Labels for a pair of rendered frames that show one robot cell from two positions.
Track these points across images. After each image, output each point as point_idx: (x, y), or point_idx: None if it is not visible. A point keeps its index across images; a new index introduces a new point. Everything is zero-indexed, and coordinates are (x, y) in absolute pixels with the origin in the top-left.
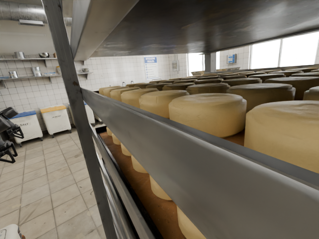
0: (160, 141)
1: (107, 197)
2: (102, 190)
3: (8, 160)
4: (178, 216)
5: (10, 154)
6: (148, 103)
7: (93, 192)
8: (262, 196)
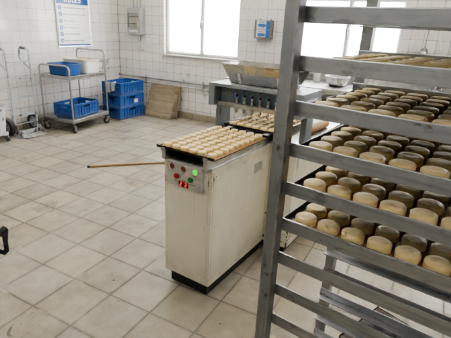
0: None
1: (58, 334)
2: (276, 259)
3: (1, 250)
4: (448, 229)
5: (7, 236)
6: (439, 176)
7: (14, 330)
8: None
